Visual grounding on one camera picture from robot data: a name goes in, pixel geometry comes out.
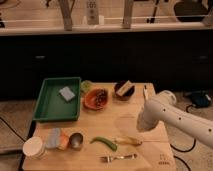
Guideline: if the yellow banana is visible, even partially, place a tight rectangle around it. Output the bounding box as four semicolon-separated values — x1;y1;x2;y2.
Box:
115;137;142;146

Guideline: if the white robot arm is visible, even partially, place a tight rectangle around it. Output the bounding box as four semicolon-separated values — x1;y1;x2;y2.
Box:
136;90;213;149

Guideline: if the green lime cup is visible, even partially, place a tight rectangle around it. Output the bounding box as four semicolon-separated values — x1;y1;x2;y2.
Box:
81;80;92;94

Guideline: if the small metal cup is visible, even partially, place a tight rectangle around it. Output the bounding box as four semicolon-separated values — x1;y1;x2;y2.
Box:
69;133;83;150

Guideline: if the orange bowl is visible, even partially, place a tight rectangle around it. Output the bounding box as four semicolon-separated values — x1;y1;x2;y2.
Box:
83;88;108;110

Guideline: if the dark bowl with block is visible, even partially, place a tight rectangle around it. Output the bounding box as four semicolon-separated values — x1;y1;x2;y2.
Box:
114;81;135;101

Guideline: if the light blue sponge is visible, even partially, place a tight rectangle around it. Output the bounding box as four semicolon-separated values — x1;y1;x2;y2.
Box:
59;87;75;101

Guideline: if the green plastic tray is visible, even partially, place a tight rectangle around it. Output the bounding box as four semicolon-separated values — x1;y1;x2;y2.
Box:
33;77;81;122

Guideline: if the green pepper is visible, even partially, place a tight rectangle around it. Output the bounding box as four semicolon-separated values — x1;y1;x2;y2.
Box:
90;137;117;151

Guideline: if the orange object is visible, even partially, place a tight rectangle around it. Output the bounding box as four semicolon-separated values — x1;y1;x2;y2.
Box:
58;133;69;150

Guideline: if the silver fork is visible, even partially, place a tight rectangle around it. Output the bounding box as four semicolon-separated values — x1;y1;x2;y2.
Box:
100;154;137;163

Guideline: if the blue grey cloth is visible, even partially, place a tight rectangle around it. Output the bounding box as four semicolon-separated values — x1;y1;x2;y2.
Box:
46;128;61;149

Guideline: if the white cylindrical container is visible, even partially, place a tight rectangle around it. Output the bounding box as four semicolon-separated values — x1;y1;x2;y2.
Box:
22;136;45;158

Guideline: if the blue bag on floor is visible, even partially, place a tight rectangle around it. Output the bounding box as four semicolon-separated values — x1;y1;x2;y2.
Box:
185;91;211;108

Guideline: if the black cable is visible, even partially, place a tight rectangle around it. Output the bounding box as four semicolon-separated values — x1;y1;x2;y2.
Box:
169;136;198;171

